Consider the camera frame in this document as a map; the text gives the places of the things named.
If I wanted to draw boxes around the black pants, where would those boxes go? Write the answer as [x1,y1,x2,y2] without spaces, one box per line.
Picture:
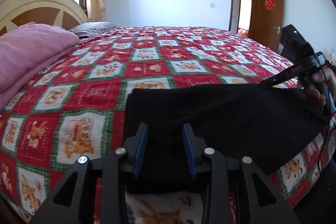
[123,84,331,194]

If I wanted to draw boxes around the person's right hand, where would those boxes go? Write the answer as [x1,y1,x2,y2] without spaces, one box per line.
[296,66,336,111]

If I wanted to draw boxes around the red double happiness decal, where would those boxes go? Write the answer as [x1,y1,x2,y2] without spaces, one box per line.
[264,0,276,11]

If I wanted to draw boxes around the brown wooden door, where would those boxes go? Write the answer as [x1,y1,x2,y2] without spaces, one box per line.
[249,0,284,52]

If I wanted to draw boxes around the red patchwork cartoon bedspread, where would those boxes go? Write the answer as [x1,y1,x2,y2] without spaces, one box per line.
[0,26,336,224]

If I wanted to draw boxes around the striped grey pillow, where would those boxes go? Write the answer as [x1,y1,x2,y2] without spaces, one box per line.
[70,22,117,39]

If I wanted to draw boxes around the folded pink blanket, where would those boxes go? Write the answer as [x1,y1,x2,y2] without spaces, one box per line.
[1,22,79,108]

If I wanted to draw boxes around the cream and brown headboard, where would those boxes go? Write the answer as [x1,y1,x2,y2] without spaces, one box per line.
[0,0,88,35]

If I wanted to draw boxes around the silver door handle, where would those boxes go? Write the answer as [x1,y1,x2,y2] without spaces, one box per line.
[274,26,281,34]

